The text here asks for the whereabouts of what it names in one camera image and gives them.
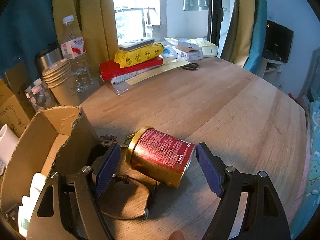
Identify white plastic pill bottle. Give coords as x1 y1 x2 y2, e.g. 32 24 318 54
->
18 173 46 237

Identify brown strap wristwatch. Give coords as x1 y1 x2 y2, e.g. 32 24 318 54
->
98 174 158 220

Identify red gold tin can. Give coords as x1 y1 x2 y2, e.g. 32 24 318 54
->
126 126 196 188

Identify black car key fob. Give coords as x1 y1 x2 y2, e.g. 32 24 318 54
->
86 144 109 166

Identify torn cardboard box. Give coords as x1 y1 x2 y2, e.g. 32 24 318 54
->
1 106 98 211

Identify key bunch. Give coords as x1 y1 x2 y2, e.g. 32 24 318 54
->
99 133 136 148

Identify white desk lamp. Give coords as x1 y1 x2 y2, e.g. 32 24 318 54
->
0 124 19 176

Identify brown lamp carton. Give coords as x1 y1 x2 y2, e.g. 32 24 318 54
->
0 60 35 137

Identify glass jar with labels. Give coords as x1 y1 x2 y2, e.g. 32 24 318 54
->
25 78 57 112

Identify stack of paper cups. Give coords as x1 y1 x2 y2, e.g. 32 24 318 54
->
42 59 80 106

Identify red flat box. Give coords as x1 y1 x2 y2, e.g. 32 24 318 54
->
99 57 163 81

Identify stainless steel tumbler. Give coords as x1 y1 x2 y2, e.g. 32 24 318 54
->
34 47 62 75

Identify yellow wet wipes pack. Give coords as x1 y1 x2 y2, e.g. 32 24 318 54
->
114 43 164 68

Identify clear plastic water bottle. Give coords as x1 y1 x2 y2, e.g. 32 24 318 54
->
59 15 93 93

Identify black scissors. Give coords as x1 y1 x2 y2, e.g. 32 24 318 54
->
182 62 199 71

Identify grey tablet device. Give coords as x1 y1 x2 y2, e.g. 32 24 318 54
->
118 37 155 51

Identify yellow envelope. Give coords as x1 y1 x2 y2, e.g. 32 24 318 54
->
125 60 190 86

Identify black monitor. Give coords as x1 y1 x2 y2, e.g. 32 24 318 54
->
263 20 293 63

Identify white tissue box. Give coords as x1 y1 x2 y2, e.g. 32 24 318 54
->
188 37 218 57

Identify white small boxes pile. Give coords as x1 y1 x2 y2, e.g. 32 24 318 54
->
165 37 203 62

